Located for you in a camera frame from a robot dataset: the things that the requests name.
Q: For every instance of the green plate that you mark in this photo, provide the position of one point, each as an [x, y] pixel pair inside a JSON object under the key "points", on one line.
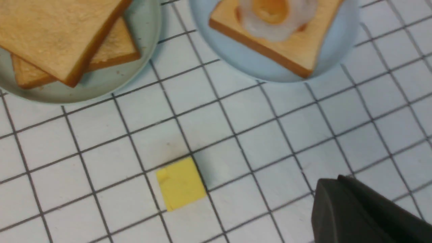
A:
{"points": [[144, 19]]}

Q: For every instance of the toast slice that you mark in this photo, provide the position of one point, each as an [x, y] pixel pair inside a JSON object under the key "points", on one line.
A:
{"points": [[299, 53], [59, 37], [118, 48]]}

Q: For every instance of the fried egg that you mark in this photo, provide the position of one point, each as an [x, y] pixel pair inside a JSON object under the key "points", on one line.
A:
{"points": [[275, 20]]}

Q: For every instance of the light blue plate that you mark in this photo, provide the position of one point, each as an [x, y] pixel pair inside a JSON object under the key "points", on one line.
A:
{"points": [[337, 45]]}

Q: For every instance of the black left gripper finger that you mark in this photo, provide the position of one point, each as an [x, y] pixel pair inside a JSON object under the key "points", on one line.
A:
{"points": [[347, 211]]}

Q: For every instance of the white grid tablecloth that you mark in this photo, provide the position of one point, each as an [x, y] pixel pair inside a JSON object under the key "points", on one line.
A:
{"points": [[86, 172]]}

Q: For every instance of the yellow cube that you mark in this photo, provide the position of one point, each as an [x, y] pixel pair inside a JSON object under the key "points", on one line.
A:
{"points": [[180, 184]]}

